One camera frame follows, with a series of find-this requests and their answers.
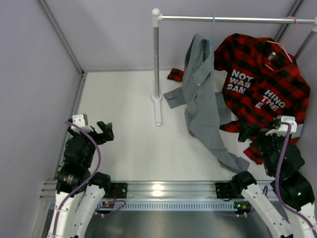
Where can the blue wire hanger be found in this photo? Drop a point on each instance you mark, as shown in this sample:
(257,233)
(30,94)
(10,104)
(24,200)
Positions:
(212,32)

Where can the red black plaid shirt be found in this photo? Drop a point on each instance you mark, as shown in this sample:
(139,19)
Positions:
(253,93)

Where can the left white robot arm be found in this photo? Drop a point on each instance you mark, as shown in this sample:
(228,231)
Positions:
(73,211)

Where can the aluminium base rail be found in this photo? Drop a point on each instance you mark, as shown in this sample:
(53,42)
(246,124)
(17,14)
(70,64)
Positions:
(167,190)

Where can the white clothes rack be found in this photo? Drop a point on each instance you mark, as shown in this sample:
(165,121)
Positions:
(158,17)

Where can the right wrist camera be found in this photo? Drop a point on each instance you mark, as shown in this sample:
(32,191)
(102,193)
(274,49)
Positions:
(282,124)

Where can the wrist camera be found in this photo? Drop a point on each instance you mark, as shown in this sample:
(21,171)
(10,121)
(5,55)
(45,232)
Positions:
(81,120)
(282,124)

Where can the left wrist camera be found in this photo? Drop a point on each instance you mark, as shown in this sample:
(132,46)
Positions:
(81,120)

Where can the aluminium frame post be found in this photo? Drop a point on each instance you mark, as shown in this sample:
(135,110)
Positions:
(66,46)

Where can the grey button shirt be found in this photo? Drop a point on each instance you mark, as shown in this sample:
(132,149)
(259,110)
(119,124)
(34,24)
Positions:
(205,109)

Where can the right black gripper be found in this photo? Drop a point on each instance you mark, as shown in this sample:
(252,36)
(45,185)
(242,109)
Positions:
(251,129)

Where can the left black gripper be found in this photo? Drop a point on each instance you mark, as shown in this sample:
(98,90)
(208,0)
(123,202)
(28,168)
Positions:
(107,135)

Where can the perforated cable tray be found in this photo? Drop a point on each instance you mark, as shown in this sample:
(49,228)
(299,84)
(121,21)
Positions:
(123,205)

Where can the pink wire hanger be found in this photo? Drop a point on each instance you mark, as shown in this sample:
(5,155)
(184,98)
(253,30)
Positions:
(282,44)

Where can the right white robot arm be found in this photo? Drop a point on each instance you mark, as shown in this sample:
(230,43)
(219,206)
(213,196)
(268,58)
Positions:
(295,194)

